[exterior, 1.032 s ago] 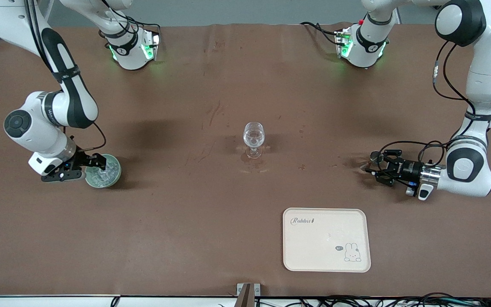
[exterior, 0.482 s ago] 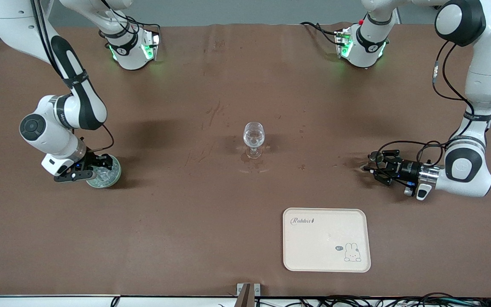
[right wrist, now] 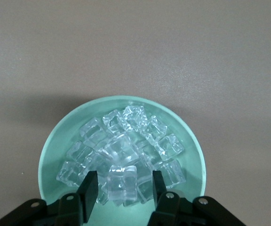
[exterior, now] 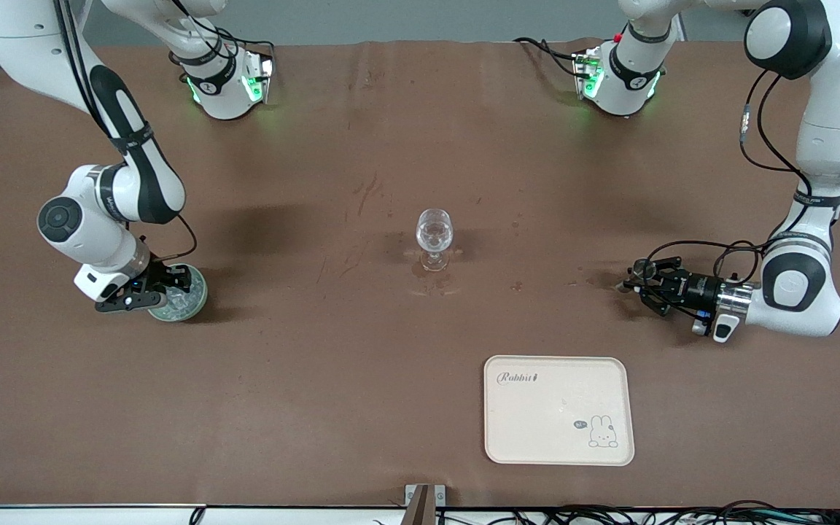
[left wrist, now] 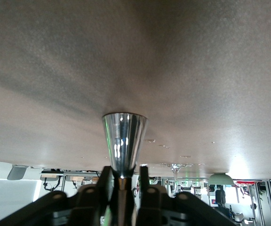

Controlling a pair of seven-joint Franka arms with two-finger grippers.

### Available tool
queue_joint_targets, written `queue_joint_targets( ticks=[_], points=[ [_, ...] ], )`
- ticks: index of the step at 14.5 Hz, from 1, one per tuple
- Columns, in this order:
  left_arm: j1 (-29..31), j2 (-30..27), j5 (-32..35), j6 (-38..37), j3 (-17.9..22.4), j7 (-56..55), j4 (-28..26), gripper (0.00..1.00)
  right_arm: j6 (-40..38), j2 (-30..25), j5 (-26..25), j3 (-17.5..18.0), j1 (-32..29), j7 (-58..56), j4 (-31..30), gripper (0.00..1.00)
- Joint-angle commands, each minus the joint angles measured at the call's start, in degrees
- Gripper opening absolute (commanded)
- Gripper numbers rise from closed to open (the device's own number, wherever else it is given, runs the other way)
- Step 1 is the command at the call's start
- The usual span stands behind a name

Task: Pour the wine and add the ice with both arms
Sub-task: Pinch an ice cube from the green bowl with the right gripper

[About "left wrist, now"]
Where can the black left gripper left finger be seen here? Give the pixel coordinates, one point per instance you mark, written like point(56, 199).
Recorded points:
point(83, 207)

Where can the clear wine glass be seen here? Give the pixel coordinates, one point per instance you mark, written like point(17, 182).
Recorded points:
point(175, 167)

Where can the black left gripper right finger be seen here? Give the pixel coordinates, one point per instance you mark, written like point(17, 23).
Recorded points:
point(163, 207)

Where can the pale green bowl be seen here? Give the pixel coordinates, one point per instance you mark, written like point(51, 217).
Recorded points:
point(220, 179)

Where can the steel double jigger cup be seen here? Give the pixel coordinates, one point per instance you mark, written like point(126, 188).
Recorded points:
point(125, 139)

